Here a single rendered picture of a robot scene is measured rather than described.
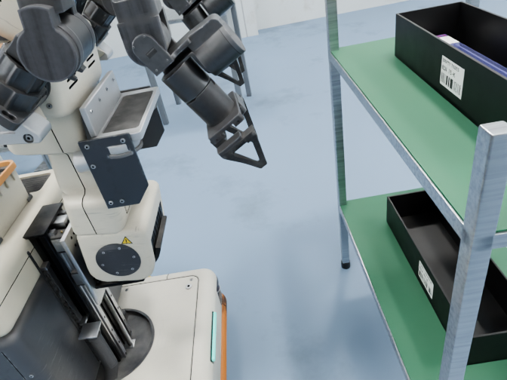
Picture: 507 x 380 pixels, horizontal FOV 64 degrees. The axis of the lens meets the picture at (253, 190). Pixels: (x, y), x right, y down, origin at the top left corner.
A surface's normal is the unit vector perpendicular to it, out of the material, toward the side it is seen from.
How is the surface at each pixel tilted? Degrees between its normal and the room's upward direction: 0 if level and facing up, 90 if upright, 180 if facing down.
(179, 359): 0
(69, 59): 91
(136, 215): 8
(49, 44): 91
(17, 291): 90
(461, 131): 0
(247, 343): 0
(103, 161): 90
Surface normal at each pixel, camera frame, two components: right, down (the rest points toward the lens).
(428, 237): -0.17, -0.81
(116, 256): 0.05, 0.56
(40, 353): 0.98, -0.17
